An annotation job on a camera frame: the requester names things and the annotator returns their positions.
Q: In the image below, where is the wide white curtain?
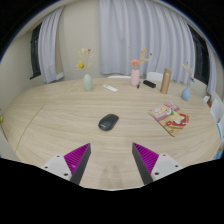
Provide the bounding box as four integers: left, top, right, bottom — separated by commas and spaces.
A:
98, 0, 196, 85

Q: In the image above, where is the black computer mouse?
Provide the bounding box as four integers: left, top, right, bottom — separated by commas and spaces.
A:
97, 113, 120, 132

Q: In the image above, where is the blue vase with dried flowers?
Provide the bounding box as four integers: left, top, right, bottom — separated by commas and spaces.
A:
180, 61, 196, 102

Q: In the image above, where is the group of blue white chairs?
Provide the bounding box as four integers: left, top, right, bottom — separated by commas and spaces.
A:
203, 89, 224, 161

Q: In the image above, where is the pink vase with orange flowers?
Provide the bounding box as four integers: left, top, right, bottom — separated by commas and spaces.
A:
129, 48, 153, 88

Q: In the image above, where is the dark framed window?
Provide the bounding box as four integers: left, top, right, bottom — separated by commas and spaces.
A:
29, 22, 43, 80
188, 24, 212, 86

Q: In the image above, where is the white remote control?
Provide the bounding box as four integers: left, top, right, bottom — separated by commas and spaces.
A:
102, 84, 119, 93

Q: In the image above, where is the narrow white curtain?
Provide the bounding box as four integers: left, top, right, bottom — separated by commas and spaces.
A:
206, 43, 218, 94
37, 6, 65, 84

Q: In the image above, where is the black rectangular case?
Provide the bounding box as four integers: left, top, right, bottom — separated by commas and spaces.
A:
142, 79, 157, 89

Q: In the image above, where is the green vase with yellow flowers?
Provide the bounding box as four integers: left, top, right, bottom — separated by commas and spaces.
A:
75, 47, 95, 92

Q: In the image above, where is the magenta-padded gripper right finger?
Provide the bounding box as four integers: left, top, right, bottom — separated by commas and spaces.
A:
131, 142, 184, 186

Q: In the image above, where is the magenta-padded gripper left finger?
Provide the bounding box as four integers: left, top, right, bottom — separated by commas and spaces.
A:
41, 142, 92, 186

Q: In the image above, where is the tall brown drink bottle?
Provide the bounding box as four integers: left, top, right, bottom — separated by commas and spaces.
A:
159, 67, 173, 95

